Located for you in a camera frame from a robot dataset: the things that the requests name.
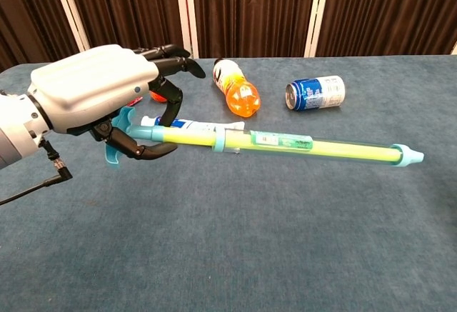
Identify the brown pleated screen panel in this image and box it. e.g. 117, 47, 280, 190
0, 0, 91, 74
184, 0, 322, 59
313, 0, 457, 58
59, 0, 187, 59

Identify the white blue toothpaste tube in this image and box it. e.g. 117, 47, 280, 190
140, 115, 246, 138

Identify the blue white drink can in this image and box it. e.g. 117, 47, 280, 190
284, 74, 346, 112

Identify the orange drink plastic bottle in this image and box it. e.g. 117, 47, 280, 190
213, 57, 261, 119

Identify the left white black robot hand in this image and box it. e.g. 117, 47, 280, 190
28, 43, 207, 162

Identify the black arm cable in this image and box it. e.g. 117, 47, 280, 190
0, 139, 74, 206

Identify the yellow and blue reacher grabber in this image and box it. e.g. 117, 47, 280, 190
103, 106, 401, 168

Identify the blue-grey table cloth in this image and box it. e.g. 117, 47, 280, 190
0, 54, 457, 312

